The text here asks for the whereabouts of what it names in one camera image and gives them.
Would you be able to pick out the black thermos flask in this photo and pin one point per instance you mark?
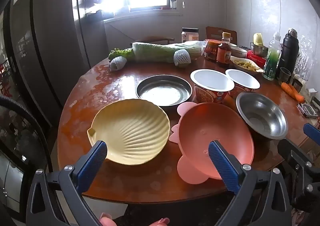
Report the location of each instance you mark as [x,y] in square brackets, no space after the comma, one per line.
[287,53]

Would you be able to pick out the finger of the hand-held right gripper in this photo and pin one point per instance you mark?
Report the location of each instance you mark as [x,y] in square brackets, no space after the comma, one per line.
[312,132]
[292,151]

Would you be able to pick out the white dish of food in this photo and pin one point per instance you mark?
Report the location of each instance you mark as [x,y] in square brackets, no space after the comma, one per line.
[246,65]

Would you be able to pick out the white ceramic bowl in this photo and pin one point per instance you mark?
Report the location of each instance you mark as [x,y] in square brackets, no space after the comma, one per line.
[238,52]

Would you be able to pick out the red sauce jar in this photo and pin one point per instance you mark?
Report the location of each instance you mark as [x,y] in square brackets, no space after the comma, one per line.
[211,52]

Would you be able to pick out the wooden chair with square back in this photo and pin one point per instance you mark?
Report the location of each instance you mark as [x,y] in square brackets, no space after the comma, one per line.
[215,32]

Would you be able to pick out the grey refrigerator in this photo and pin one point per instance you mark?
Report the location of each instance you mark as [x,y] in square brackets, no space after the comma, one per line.
[50,41]

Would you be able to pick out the orange carrot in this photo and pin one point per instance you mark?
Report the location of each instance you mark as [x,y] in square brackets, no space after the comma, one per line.
[293,88]
[287,90]

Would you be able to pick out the yellow plastic container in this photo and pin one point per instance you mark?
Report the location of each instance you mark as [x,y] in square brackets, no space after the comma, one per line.
[257,38]

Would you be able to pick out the white paper noodle bowl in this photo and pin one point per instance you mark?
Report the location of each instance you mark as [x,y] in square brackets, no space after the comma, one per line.
[212,80]
[243,78]

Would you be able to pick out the person's left hand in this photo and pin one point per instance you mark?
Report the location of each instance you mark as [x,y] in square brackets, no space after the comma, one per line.
[106,221]

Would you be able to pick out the yellow shell-shaped plate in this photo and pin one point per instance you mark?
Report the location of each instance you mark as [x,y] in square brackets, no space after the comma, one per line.
[130,128]

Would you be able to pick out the sauce bottle with orange cap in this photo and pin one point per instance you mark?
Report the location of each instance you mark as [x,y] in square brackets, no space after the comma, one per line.
[223,56]

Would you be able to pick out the pink plastic bowl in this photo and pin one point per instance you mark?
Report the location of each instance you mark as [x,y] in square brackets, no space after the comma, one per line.
[212,126]

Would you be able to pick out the drinking glass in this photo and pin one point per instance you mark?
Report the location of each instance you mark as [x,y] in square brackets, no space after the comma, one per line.
[285,76]

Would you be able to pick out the green leafy lettuce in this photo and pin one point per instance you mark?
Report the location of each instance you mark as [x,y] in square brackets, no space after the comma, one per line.
[122,53]

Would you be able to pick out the small steel cup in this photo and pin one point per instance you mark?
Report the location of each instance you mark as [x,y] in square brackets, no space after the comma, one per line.
[297,85]

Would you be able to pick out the small printed packet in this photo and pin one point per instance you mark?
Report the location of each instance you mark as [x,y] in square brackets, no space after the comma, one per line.
[306,111]

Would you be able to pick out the steel bowl holding yellow container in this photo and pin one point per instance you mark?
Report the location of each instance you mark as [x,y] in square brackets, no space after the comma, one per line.
[258,51]

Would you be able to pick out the small jar on windowsill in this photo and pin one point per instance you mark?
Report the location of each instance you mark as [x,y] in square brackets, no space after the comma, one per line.
[173,4]

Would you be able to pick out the wrapped napa cabbage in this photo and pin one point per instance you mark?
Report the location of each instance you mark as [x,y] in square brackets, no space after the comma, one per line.
[155,52]

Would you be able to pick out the red tissue box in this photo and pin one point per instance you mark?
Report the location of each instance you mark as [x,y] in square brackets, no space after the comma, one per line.
[255,59]

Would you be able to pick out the fruit in white foam net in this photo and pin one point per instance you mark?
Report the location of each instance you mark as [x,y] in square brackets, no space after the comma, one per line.
[117,63]
[182,57]

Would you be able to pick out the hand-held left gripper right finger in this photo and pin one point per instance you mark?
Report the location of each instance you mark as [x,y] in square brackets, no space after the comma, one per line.
[222,163]

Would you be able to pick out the clear jar with black lid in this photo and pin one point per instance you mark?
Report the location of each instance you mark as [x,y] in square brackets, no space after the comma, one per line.
[190,36]

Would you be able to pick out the clear bottle of green liquid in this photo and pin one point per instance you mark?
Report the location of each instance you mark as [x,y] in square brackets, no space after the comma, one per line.
[271,63]

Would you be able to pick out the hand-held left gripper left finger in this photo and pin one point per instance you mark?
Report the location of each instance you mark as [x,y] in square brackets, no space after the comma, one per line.
[92,163]

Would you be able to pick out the clear plastic bag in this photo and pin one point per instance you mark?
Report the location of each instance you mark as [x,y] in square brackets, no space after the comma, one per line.
[303,58]

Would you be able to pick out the round steel plate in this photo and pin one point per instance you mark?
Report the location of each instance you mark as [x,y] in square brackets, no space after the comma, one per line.
[162,91]

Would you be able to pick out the small white box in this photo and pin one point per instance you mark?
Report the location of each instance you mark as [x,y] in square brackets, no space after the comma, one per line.
[312,92]

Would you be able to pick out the wooden chair with curved back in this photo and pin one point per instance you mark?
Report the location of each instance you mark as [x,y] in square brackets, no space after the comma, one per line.
[160,39]

